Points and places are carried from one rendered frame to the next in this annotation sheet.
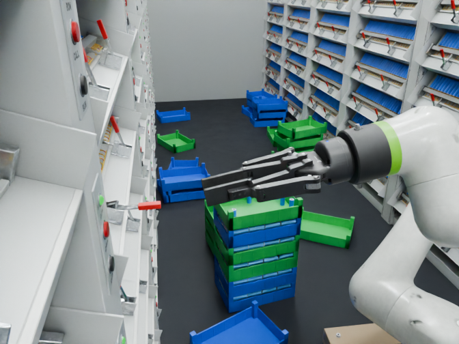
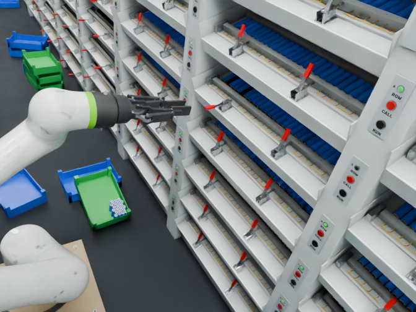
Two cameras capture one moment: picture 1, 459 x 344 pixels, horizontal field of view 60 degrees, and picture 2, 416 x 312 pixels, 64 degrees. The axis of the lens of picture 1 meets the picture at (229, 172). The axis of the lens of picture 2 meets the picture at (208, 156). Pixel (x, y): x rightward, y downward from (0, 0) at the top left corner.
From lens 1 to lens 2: 1.44 m
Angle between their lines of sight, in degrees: 111
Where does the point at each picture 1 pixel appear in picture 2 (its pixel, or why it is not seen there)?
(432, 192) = not seen: hidden behind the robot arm
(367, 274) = (73, 262)
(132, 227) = (259, 197)
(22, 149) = not seen: hidden behind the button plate
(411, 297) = (44, 244)
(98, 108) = (200, 25)
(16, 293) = (172, 13)
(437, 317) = (31, 233)
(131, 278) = (227, 168)
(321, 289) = not seen: outside the picture
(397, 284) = (51, 254)
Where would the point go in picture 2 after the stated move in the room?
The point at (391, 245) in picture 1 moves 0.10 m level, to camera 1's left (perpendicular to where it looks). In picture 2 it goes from (47, 266) to (88, 256)
